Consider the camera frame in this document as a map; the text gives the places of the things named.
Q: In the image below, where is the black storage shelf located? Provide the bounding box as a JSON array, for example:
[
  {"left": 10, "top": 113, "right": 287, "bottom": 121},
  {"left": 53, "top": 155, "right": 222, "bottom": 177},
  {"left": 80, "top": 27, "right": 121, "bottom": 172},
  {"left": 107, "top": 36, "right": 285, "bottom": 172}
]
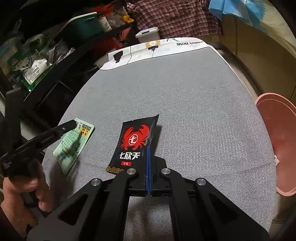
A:
[{"left": 0, "top": 0, "right": 139, "bottom": 130}]

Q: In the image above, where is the green wet wipe packet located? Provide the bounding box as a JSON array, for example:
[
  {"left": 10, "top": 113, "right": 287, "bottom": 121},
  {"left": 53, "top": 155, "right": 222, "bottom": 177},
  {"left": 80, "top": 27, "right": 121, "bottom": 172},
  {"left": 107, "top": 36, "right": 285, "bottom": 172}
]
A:
[{"left": 53, "top": 118, "right": 95, "bottom": 174}]

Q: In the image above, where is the teal storage box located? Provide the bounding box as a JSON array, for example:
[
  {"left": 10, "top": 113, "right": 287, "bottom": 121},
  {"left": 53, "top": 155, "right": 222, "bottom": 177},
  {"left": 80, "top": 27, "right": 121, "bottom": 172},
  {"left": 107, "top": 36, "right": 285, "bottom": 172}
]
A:
[{"left": 60, "top": 12, "right": 104, "bottom": 40}]

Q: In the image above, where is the yellow toy duck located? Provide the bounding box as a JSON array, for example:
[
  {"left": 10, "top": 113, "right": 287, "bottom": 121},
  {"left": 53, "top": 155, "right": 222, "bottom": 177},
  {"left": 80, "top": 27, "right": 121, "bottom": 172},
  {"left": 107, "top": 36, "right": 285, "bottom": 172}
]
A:
[{"left": 121, "top": 14, "right": 134, "bottom": 24}]

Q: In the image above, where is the green white food bag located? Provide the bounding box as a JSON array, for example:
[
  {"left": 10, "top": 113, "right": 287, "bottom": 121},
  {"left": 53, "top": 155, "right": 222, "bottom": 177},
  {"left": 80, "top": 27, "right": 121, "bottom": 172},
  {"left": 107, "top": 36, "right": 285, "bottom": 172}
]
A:
[{"left": 7, "top": 53, "right": 52, "bottom": 91}]

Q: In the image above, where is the grey fabric table cover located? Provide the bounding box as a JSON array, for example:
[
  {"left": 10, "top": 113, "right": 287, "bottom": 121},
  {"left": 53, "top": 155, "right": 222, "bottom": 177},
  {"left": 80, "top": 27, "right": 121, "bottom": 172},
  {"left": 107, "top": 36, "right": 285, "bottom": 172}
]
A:
[{"left": 43, "top": 38, "right": 276, "bottom": 240}]

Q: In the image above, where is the white lidded trash can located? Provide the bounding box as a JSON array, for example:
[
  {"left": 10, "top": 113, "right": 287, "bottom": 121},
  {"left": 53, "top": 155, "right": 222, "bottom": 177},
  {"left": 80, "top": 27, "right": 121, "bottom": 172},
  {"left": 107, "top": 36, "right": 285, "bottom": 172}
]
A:
[{"left": 135, "top": 27, "right": 160, "bottom": 43}]

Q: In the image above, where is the pink plastic trash bin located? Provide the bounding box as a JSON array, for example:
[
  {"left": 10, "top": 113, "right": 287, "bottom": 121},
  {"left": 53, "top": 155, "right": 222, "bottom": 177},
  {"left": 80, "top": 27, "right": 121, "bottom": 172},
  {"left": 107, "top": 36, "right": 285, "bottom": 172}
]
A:
[{"left": 255, "top": 92, "right": 295, "bottom": 197}]

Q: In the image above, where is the person's left hand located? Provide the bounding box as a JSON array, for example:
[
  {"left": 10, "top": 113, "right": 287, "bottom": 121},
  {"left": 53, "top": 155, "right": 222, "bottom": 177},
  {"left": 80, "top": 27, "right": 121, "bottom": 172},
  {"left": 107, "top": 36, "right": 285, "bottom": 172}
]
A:
[{"left": 1, "top": 162, "right": 53, "bottom": 240}]

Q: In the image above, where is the red plaid cloth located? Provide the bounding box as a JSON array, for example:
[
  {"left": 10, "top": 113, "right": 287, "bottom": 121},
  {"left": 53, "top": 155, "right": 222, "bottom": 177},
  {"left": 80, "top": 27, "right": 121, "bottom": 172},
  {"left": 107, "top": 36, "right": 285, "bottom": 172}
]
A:
[{"left": 126, "top": 0, "right": 222, "bottom": 38}]

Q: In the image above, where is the small white jar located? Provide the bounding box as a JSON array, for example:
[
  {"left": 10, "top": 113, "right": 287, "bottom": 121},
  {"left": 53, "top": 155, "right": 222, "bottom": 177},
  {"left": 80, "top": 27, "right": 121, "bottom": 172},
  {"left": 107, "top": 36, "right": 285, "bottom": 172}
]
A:
[{"left": 98, "top": 16, "right": 112, "bottom": 32}]

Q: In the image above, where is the black crab snack packet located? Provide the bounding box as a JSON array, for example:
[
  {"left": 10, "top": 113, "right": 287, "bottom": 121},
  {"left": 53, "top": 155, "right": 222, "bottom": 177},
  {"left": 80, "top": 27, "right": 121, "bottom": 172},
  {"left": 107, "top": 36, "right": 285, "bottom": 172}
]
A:
[{"left": 106, "top": 114, "right": 159, "bottom": 174}]

